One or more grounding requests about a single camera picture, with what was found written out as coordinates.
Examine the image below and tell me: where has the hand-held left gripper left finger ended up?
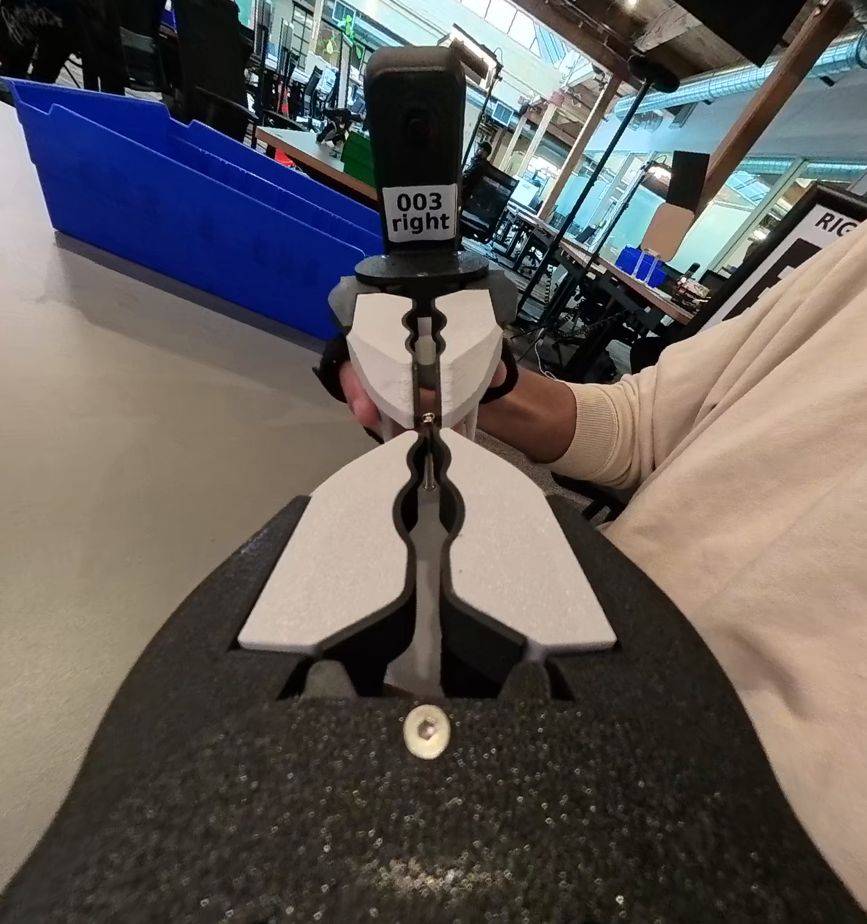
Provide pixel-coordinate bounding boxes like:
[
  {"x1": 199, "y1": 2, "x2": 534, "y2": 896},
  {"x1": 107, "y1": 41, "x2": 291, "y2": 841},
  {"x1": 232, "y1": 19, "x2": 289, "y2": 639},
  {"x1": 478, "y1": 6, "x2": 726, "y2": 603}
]
[{"x1": 238, "y1": 431, "x2": 421, "y2": 694}]

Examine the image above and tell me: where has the silver bolt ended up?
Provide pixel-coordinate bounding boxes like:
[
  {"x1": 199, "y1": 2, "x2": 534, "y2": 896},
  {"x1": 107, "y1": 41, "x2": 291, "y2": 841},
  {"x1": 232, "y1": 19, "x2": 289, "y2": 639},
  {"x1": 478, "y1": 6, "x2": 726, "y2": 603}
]
[{"x1": 413, "y1": 361, "x2": 440, "y2": 492}]

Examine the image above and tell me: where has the person's cream sweater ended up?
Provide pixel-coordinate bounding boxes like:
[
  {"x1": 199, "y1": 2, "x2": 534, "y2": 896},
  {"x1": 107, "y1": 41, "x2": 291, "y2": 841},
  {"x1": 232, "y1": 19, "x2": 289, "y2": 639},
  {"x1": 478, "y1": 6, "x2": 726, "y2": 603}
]
[{"x1": 598, "y1": 346, "x2": 867, "y2": 924}]

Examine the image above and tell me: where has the brown cardboard sheet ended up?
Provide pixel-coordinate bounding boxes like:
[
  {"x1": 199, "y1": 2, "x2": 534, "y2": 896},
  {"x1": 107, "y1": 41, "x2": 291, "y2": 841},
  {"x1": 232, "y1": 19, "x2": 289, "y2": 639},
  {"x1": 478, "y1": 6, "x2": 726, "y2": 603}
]
[{"x1": 646, "y1": 202, "x2": 698, "y2": 258}]

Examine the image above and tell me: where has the person's right hand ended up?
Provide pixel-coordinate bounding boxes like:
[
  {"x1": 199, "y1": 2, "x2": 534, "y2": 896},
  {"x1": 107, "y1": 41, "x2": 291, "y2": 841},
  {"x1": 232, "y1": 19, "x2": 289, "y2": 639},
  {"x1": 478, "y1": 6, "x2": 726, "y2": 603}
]
[{"x1": 336, "y1": 363, "x2": 576, "y2": 464}]

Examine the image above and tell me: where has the black light stand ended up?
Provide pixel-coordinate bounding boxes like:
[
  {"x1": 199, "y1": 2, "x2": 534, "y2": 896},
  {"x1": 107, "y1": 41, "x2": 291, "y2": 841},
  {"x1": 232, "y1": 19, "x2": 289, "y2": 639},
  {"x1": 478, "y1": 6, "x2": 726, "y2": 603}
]
[{"x1": 516, "y1": 56, "x2": 683, "y2": 329}]

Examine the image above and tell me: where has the wooden office desk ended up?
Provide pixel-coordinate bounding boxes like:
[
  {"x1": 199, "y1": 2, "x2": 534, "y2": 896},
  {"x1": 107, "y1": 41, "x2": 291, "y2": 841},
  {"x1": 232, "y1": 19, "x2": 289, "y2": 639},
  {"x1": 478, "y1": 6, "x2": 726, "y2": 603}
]
[
  {"x1": 559, "y1": 238, "x2": 696, "y2": 326},
  {"x1": 255, "y1": 124, "x2": 380, "y2": 205}
]

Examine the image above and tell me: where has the blue plastic bin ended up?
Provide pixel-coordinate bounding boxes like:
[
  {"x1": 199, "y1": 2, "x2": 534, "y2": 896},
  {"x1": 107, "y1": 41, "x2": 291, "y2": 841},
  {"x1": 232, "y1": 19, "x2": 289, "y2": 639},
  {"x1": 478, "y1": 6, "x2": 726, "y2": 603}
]
[
  {"x1": 3, "y1": 76, "x2": 386, "y2": 340},
  {"x1": 616, "y1": 245, "x2": 667, "y2": 286}
]

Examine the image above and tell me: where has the fiducial marker board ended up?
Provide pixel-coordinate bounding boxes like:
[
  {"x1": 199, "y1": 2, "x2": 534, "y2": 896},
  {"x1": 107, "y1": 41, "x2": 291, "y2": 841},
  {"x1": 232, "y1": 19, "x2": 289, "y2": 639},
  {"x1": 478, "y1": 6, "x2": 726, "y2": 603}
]
[{"x1": 708, "y1": 184, "x2": 867, "y2": 327}]

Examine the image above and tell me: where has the silver ventilation duct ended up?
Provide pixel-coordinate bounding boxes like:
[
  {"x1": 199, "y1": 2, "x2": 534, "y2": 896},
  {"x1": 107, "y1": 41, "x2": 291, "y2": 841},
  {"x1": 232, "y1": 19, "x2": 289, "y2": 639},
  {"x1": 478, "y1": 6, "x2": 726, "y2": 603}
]
[{"x1": 614, "y1": 29, "x2": 867, "y2": 120}]

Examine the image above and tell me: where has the black office chair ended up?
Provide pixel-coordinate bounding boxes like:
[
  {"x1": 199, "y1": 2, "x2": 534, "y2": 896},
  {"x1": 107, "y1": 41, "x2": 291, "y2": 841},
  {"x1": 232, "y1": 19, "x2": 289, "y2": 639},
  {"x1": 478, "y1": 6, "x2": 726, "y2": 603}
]
[
  {"x1": 169, "y1": 0, "x2": 259, "y2": 143},
  {"x1": 462, "y1": 155, "x2": 519, "y2": 244}
]

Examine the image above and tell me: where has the green plastic bin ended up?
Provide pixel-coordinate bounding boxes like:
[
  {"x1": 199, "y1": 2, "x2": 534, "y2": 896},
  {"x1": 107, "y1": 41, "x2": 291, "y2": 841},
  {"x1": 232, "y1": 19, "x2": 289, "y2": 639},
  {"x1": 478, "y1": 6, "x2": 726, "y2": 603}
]
[{"x1": 341, "y1": 132, "x2": 376, "y2": 186}]

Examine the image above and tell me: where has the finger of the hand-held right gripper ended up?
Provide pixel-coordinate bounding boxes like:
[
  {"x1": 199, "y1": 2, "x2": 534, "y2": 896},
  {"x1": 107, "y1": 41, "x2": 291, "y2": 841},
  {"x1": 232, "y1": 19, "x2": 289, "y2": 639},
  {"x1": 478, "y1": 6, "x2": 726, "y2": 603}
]
[
  {"x1": 347, "y1": 291, "x2": 418, "y2": 443},
  {"x1": 432, "y1": 289, "x2": 504, "y2": 440}
]

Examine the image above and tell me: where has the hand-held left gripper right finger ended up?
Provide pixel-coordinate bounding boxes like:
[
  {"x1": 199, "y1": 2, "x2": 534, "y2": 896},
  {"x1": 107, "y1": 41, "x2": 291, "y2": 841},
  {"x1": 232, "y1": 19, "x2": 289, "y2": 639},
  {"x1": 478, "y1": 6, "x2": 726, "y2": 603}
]
[{"x1": 440, "y1": 427, "x2": 618, "y2": 695}]

